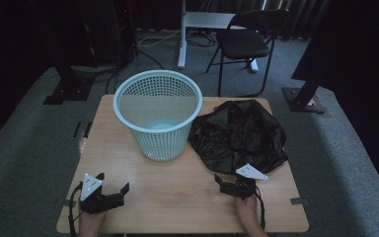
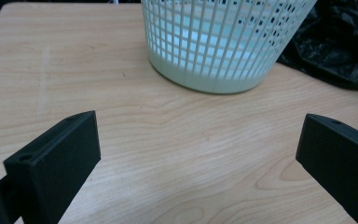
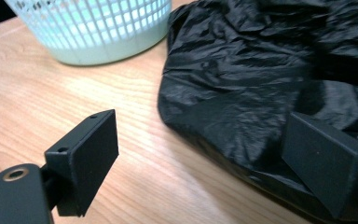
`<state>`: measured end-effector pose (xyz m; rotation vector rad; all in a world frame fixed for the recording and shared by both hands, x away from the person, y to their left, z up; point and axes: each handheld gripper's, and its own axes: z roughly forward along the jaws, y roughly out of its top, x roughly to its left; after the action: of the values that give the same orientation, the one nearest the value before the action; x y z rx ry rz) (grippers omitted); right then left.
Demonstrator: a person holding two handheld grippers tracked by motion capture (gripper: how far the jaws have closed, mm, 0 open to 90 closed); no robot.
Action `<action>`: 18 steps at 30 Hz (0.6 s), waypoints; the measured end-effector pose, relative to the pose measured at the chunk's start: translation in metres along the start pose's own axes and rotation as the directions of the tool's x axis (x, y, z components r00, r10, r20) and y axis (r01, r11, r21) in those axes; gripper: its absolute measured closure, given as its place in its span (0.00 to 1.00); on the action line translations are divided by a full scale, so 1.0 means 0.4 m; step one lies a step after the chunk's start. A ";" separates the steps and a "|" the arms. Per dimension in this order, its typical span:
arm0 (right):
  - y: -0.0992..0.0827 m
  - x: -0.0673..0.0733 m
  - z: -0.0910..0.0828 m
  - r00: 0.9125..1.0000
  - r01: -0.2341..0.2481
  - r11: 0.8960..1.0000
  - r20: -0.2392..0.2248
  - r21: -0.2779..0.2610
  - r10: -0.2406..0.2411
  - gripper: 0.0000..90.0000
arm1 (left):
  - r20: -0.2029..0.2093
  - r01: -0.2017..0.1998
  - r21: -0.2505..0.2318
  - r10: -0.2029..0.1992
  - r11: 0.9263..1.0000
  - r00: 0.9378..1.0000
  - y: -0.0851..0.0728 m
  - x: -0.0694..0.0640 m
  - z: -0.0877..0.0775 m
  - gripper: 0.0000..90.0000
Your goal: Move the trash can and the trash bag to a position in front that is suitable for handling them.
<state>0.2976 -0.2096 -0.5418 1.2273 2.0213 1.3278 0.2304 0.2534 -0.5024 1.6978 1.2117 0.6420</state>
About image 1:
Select white floor cable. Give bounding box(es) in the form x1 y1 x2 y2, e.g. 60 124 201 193
137 29 183 47

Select light green mesh wastebasket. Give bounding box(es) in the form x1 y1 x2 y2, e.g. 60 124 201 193
113 69 204 163

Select person's right hand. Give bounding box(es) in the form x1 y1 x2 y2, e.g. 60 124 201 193
235 194 262 228

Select black stand with base plate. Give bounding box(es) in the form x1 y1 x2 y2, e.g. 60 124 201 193
42 63 97 107
281 77 331 117

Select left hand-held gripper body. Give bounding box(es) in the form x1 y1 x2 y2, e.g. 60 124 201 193
79 172 126 214

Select black plastic garbage bag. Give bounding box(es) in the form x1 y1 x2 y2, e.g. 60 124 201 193
188 98 289 176

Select white desk frame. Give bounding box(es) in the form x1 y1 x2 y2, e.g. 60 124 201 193
177 0 261 73

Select black tape strips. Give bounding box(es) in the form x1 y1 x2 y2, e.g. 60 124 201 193
73 120 94 139

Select dark curtain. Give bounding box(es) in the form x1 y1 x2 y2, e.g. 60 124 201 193
290 0 379 205

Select person's left hand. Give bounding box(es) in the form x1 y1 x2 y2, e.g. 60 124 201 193
78 210 109 233

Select black folding chair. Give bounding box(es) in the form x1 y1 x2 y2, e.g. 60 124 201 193
204 8 291 99

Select black floor cable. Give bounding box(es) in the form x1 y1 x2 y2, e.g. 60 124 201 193
105 39 218 96

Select left hand-held gripper cable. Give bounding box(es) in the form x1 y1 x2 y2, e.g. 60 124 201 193
67 182 84 237

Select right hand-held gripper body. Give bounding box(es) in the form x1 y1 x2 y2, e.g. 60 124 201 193
219 163 269 200

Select black cabinet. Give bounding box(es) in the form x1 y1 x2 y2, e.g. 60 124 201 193
77 0 136 68

